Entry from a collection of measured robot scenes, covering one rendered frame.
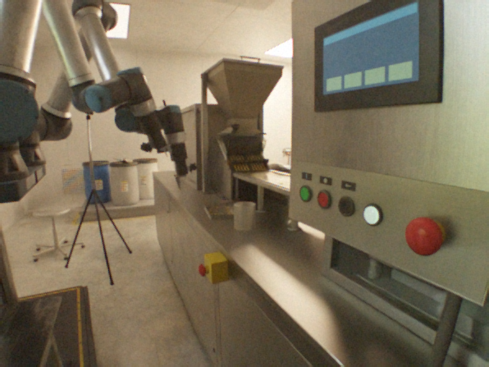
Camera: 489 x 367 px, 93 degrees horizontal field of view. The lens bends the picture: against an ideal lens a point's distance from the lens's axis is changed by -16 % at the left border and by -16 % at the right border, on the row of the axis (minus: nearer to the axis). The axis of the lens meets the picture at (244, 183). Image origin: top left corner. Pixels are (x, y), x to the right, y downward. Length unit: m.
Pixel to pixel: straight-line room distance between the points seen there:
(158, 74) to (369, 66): 4.86
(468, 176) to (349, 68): 0.20
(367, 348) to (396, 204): 0.27
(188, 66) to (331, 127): 4.92
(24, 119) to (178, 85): 4.48
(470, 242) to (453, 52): 0.19
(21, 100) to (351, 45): 0.71
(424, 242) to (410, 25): 0.23
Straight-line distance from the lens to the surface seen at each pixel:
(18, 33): 0.86
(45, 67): 5.24
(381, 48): 0.37
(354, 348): 0.53
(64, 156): 5.07
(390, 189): 0.36
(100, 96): 0.93
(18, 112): 0.79
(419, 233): 0.31
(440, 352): 0.49
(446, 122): 0.32
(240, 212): 0.98
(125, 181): 4.05
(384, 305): 0.61
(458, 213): 0.32
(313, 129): 0.45
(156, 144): 1.05
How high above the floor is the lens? 1.14
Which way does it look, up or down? 10 degrees down
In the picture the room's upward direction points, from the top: straight up
